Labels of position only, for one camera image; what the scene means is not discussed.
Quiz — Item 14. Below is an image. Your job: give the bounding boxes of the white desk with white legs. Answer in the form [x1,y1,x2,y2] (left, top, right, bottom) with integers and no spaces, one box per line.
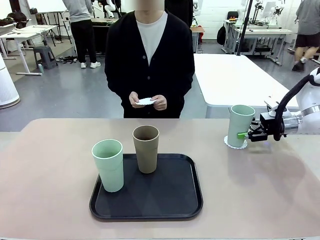
[0,24,59,76]

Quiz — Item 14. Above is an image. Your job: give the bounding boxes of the black backpack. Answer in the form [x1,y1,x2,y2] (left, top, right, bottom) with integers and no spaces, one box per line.
[216,24,227,47]

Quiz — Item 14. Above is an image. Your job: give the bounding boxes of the person's left forearm black sleeve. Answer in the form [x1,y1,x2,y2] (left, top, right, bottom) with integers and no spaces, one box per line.
[163,74,196,103]

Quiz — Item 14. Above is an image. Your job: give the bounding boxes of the black plastic serving tray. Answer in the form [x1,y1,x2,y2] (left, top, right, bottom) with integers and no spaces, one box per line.
[89,153,204,221]

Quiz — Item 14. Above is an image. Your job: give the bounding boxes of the brown plastic cup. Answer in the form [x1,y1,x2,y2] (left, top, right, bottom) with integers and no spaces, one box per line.
[132,125,160,174]

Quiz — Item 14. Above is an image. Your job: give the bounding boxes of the light green plastic cup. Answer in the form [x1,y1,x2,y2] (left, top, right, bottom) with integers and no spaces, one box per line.
[91,139,124,193]
[227,104,256,148]

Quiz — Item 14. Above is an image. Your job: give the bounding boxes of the person in grey hoodie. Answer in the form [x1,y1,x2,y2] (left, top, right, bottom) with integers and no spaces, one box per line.
[62,0,102,69]

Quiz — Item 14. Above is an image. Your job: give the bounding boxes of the black stand pole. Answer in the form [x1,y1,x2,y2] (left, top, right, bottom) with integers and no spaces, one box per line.
[236,0,252,57]

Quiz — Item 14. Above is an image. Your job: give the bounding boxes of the wooden top desk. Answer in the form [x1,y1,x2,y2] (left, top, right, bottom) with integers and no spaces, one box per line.
[189,26,205,54]

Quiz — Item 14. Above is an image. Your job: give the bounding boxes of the black straps on floor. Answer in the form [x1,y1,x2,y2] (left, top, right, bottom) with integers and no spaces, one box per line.
[56,56,78,65]

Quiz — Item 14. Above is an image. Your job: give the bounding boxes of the person in black cardigan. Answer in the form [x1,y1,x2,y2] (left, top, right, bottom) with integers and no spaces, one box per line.
[104,0,196,120]

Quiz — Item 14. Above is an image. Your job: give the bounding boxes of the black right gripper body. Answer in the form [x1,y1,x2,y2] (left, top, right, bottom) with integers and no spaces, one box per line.
[259,112,276,142]

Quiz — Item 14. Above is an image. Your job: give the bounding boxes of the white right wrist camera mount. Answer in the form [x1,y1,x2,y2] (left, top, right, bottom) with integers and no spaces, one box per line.
[264,95,292,118]

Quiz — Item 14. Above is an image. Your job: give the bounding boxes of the white cylindrical air purifier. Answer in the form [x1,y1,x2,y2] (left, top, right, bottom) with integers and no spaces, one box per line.
[0,52,21,110]

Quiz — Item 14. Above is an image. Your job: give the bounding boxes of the white whiteboard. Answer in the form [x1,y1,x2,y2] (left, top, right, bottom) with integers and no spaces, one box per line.
[26,0,66,14]

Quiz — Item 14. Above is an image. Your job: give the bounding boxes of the white lab desk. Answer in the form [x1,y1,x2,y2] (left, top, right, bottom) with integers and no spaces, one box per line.
[223,19,293,56]

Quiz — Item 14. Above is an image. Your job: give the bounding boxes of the person in grey shirt shorts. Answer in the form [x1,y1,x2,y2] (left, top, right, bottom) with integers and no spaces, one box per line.
[291,0,320,72]

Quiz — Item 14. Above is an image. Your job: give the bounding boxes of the background person in black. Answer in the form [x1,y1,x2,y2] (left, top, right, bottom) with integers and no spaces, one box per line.
[164,0,194,27]

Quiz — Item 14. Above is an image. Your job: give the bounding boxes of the large white table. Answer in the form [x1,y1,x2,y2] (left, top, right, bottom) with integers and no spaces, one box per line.
[193,53,298,119]

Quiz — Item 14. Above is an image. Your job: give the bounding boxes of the grey plastic step stool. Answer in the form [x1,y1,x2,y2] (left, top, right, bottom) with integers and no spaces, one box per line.
[33,45,58,70]

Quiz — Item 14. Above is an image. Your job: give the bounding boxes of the black braided cable sleeve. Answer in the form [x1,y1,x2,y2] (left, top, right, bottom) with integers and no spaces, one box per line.
[272,73,316,142]

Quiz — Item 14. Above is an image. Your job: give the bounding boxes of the person's right forearm black sleeve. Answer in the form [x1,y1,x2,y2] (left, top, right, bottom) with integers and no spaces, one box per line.
[104,72,133,100]

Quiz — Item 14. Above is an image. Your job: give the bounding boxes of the black bag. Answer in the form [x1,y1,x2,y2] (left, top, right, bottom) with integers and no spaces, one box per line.
[6,11,28,24]

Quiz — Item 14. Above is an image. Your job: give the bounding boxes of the person's left hand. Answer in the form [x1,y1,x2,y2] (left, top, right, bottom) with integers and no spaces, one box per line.
[151,94,168,111]

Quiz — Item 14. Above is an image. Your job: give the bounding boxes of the person's right hand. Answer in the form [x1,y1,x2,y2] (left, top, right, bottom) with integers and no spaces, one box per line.
[128,91,146,109]

